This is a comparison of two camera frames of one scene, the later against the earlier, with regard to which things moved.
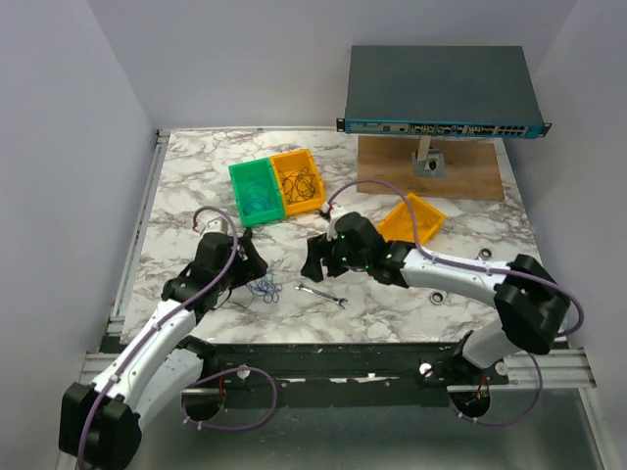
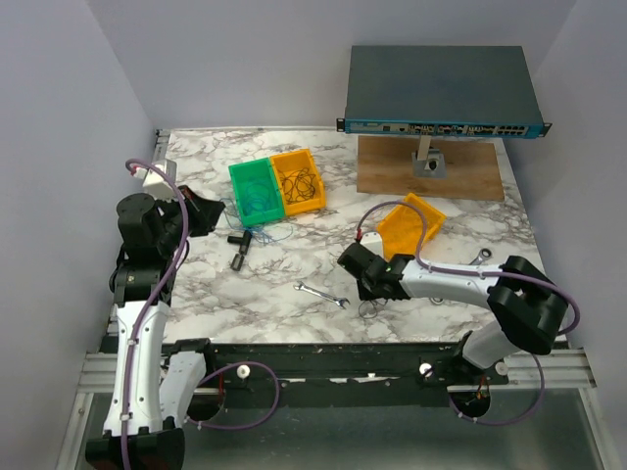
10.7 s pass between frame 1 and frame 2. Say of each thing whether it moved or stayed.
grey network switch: stayed
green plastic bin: stayed
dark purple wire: stayed
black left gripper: moved
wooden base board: stayed
